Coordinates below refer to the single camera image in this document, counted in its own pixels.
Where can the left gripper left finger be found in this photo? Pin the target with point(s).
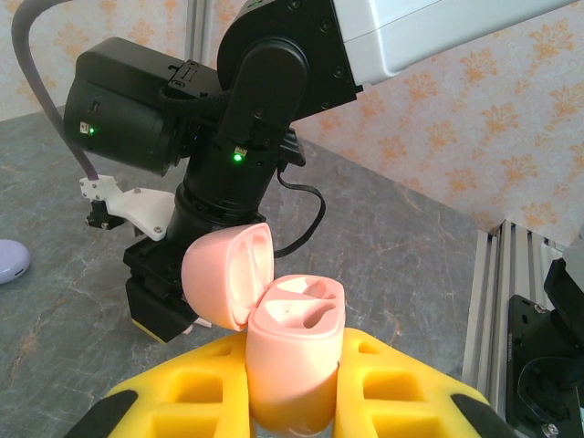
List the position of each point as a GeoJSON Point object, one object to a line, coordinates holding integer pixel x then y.
{"type": "Point", "coordinates": [196, 392]}

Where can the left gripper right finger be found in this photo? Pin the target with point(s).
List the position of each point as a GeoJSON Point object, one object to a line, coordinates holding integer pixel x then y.
{"type": "Point", "coordinates": [392, 397]}

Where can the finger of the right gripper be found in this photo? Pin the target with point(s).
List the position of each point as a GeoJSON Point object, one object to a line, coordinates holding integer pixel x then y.
{"type": "Point", "coordinates": [171, 289]}
{"type": "Point", "coordinates": [157, 317]}

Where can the pink earbud charging case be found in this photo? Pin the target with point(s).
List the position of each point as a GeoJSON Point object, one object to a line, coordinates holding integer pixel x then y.
{"type": "Point", "coordinates": [292, 365]}

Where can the purple earbud charging case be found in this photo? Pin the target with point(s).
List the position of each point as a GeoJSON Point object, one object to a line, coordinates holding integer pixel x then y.
{"type": "Point", "coordinates": [11, 262]}

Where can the aluminium mounting beam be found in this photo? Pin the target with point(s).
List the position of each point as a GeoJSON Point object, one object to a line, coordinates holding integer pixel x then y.
{"type": "Point", "coordinates": [493, 296]}

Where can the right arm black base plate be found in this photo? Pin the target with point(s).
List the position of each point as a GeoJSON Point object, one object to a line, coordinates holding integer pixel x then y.
{"type": "Point", "coordinates": [534, 365]}

